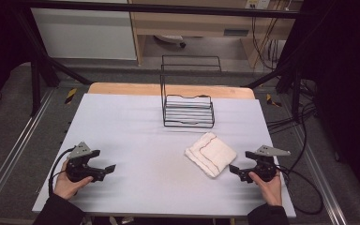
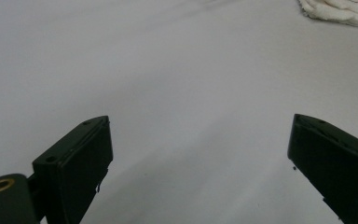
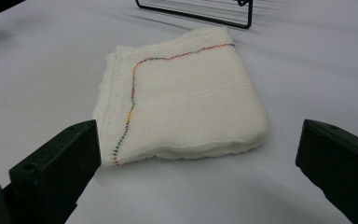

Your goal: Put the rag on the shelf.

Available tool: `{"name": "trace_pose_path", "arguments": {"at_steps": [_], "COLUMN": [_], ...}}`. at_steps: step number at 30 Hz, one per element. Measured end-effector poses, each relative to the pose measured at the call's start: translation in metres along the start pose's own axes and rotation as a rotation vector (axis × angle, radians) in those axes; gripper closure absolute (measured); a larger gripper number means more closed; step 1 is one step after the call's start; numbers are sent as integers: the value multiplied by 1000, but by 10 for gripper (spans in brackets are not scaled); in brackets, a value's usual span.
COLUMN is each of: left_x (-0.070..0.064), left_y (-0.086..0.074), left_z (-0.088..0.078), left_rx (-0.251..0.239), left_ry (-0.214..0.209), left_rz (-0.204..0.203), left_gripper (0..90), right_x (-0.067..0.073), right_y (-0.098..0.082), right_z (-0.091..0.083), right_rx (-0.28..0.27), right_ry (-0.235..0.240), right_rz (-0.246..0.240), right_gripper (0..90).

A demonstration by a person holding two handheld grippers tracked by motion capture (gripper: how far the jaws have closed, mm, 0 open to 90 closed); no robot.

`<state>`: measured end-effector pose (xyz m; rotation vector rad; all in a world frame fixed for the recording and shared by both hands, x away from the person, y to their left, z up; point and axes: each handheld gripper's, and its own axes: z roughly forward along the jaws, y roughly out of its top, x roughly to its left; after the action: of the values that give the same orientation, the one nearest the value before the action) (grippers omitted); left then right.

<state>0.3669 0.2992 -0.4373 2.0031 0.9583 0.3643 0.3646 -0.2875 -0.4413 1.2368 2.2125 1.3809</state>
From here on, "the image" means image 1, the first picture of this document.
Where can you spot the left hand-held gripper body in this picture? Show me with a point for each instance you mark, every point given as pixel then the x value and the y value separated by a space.
pixel 79 168

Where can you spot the white table mat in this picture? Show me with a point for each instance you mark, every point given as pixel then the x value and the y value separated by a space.
pixel 137 140

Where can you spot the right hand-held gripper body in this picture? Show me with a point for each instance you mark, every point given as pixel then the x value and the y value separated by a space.
pixel 265 167

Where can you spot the grey chair base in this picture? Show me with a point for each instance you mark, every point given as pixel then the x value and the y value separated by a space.
pixel 168 38

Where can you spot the person's right hand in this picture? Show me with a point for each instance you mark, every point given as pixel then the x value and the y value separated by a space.
pixel 270 192

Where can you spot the yellow black hazard tape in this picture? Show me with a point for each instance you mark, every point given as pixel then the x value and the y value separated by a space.
pixel 273 101
pixel 70 96

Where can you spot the black metal stand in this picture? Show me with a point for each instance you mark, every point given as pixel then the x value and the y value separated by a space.
pixel 295 90
pixel 36 81

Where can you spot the black metal frame bar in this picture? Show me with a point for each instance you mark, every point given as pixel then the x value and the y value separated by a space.
pixel 168 8

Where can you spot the white towel with coloured stitching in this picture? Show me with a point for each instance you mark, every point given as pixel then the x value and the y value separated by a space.
pixel 211 154

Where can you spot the aluminium floor rail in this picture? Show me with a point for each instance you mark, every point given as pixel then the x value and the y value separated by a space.
pixel 322 178
pixel 15 146

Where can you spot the dark curtain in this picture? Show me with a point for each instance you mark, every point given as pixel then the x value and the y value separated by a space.
pixel 347 78
pixel 0 47

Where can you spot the person's left hand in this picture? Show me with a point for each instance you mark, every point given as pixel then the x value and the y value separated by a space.
pixel 65 187

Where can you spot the wooden table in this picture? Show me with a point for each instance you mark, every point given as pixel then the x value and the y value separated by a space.
pixel 131 89

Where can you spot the white cabinet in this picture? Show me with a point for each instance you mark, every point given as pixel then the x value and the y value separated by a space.
pixel 84 34

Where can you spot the white wall socket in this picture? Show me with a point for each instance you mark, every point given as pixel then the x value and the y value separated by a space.
pixel 258 3

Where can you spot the light wooden desk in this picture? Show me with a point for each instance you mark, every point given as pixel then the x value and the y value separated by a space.
pixel 193 23

